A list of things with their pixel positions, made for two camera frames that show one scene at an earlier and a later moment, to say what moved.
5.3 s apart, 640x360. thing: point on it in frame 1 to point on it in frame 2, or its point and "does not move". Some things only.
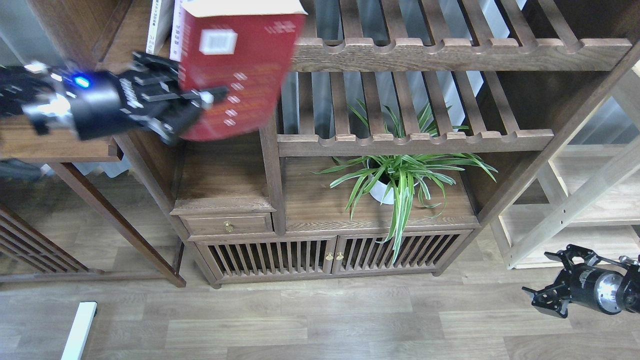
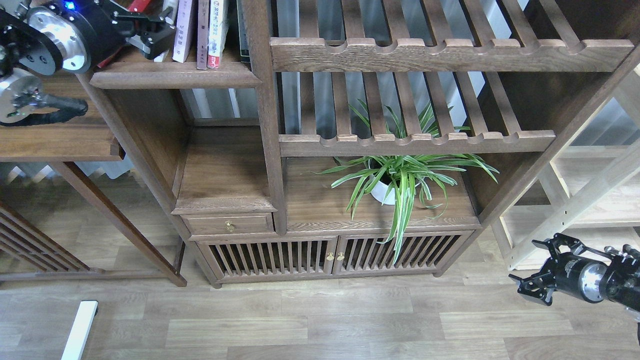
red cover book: [251, 47] to [136, 6]
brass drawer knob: [228, 227] does not move
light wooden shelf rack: [590, 198] does not move
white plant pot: [387, 176] does not move
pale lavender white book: [176, 45] does not move
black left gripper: [103, 103] to [88, 32]
